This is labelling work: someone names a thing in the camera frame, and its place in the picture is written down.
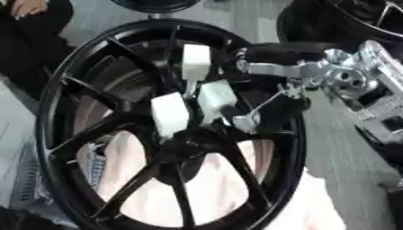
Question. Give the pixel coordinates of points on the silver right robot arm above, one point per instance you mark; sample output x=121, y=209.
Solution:
x=379, y=75

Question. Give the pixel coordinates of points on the black spoked wheel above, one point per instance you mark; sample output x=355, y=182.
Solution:
x=131, y=122

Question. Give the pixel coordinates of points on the black round wheel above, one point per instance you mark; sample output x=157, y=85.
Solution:
x=155, y=5
x=320, y=18

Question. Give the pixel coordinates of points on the person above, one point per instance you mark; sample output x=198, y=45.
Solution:
x=31, y=45

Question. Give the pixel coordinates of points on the blue white printed bag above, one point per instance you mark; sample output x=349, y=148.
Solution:
x=31, y=185

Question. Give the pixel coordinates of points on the person's hand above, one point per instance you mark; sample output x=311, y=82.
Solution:
x=27, y=6

